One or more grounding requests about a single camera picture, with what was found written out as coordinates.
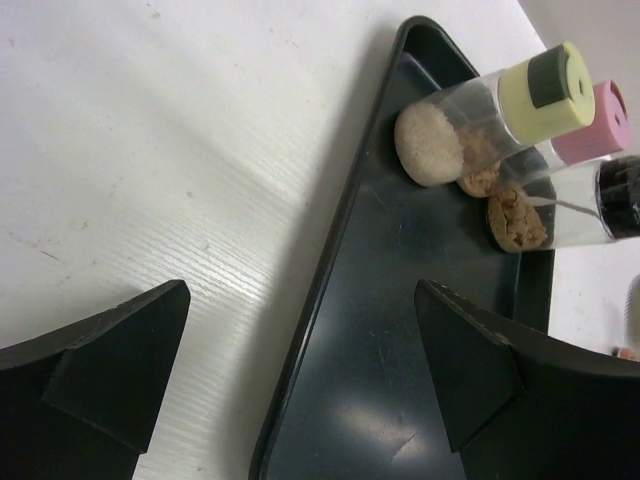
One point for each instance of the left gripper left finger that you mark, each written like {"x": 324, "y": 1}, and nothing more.
{"x": 82, "y": 401}

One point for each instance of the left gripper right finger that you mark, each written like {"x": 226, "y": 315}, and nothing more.
{"x": 519, "y": 404}

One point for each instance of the red label spice jar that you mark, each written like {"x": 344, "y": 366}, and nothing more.
{"x": 626, "y": 354}

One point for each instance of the small black cap spice bottle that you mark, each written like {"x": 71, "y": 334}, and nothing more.
{"x": 590, "y": 203}

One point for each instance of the yellow cap spice bottle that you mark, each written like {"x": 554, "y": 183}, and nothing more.
{"x": 468, "y": 127}

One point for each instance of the pink cap spice bottle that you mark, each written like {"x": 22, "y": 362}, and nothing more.
{"x": 609, "y": 133}

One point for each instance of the grey cap pepper grinder bottle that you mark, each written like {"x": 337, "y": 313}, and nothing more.
{"x": 632, "y": 304}

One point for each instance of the black rectangular plastic tray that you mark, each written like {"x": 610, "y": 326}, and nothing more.
{"x": 355, "y": 398}

